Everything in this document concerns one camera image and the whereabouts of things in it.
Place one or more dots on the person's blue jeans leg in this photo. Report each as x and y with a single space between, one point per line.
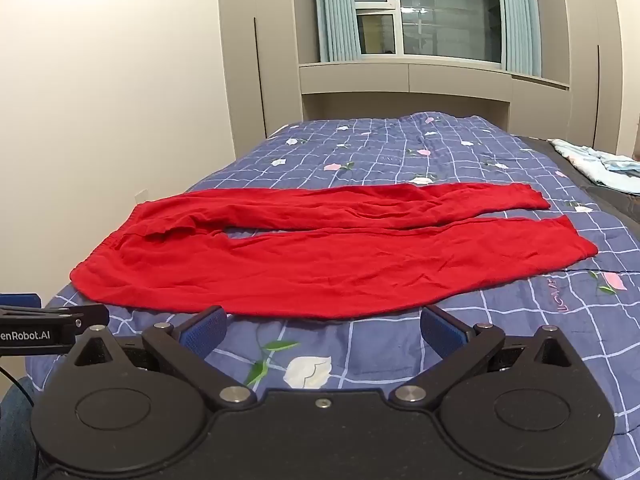
12 425

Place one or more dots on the white patterned pillow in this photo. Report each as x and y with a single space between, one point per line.
595 162

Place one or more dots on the red pants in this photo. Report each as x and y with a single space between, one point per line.
325 270

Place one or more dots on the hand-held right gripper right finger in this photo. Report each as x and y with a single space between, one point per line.
442 332

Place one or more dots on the white wall outlet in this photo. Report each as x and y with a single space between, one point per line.
142 195

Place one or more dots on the window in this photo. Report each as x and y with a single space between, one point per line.
440 15

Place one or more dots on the blue checked floral blanket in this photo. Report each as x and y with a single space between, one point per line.
400 160

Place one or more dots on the beige wardrobe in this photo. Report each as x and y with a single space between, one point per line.
240 35
595 35

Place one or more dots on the light blue curtain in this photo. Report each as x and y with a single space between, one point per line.
337 10
520 15

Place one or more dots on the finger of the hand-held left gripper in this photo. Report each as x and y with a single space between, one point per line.
20 299
90 315

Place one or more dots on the beige window cabinet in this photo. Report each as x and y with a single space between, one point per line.
400 80

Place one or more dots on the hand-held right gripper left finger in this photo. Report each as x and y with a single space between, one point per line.
205 332

